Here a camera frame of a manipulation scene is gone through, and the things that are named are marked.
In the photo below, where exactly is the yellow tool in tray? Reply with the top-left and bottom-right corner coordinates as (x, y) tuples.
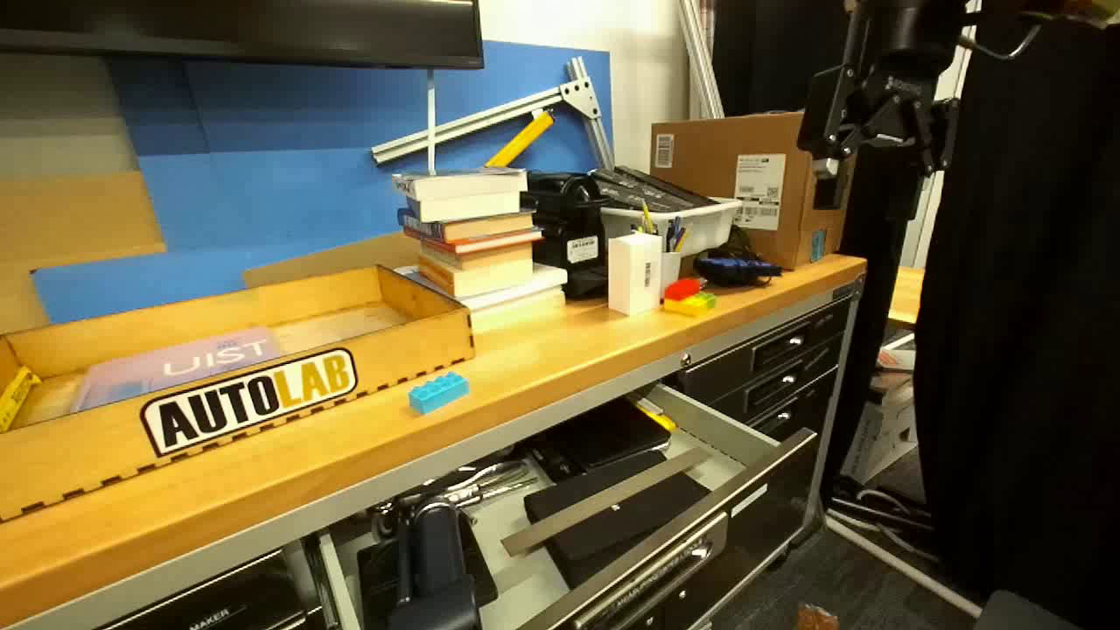
(0, 364), (43, 436)

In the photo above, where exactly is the grey metal strip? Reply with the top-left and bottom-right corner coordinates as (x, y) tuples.
(500, 443), (717, 560)

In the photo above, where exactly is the tan wall panel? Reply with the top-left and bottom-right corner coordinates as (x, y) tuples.
(0, 172), (168, 337)

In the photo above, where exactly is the brown cardboard box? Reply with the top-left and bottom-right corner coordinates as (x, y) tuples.
(647, 107), (859, 271)

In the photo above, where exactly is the red toy piece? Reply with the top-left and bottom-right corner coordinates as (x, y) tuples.
(657, 271), (710, 303)

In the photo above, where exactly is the grey metal drawer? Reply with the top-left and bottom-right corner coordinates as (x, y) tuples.
(310, 380), (824, 630)

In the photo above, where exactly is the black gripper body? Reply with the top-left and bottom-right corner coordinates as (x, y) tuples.
(800, 0), (968, 152)

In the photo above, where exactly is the white flat book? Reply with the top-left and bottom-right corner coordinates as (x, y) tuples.
(456, 261), (569, 313)

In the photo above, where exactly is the black lower drawer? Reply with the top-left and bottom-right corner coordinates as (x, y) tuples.
(103, 546), (334, 630)

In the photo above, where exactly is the white floor box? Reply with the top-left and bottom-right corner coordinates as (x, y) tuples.
(838, 337), (923, 490)

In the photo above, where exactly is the black monitor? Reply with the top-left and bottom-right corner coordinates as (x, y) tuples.
(0, 0), (485, 73)

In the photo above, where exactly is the red covered book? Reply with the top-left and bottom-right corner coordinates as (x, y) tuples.
(401, 222), (546, 261)

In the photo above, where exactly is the black case in drawer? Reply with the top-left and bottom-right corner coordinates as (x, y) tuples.
(524, 397), (675, 480)

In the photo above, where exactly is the black flat pad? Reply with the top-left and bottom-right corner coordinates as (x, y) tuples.
(523, 451), (717, 590)

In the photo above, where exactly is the aluminium profile post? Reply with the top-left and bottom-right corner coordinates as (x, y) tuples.
(675, 0), (728, 122)

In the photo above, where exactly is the wooden tray with AUTOLAB sticker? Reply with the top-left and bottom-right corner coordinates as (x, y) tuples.
(0, 261), (479, 523)

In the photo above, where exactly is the cream book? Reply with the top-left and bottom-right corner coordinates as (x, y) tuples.
(463, 290), (569, 337)

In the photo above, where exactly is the black drawer cabinet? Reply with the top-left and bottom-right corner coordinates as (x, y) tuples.
(665, 285), (866, 471)

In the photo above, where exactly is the tan thick book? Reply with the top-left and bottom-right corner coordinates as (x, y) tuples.
(408, 240), (538, 301)

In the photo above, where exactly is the yellow toy piece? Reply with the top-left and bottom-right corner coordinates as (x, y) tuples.
(657, 290), (722, 322)

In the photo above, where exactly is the purple UIST booklet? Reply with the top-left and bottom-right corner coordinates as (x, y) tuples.
(71, 326), (289, 414)

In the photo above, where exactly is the black device with handle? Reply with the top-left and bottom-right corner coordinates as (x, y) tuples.
(353, 497), (500, 630)

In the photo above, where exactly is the white floor rail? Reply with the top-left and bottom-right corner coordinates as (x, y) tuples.
(824, 515), (987, 620)

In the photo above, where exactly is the white upright carton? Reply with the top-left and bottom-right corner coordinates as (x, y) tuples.
(605, 227), (667, 322)

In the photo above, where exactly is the black curtain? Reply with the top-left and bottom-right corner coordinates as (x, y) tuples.
(909, 0), (1120, 630)

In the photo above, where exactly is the blue wall board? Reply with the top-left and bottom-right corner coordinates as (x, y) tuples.
(33, 39), (616, 327)

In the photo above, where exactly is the blue and black hand tool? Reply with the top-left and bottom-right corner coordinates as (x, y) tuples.
(691, 247), (786, 290)

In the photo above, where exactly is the blue and brown book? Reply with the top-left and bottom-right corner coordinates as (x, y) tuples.
(395, 206), (538, 247)

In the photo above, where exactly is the yellow bar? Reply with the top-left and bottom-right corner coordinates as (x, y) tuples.
(482, 107), (561, 173)

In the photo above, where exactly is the thick white book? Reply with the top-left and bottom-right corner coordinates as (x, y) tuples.
(391, 164), (531, 227)

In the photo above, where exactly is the blue toy brick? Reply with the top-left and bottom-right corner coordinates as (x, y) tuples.
(406, 372), (471, 416)

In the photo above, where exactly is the thin white rod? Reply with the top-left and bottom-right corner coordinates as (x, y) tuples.
(421, 66), (440, 179)

